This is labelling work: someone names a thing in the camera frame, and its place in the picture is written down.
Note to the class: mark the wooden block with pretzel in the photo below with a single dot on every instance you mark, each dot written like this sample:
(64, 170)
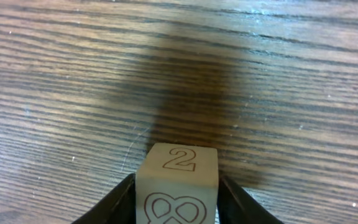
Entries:
(177, 184)

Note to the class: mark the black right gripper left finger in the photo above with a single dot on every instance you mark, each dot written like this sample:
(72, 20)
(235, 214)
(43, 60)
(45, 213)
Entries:
(117, 207)

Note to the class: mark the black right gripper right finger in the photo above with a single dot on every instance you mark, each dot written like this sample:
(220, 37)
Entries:
(236, 206)

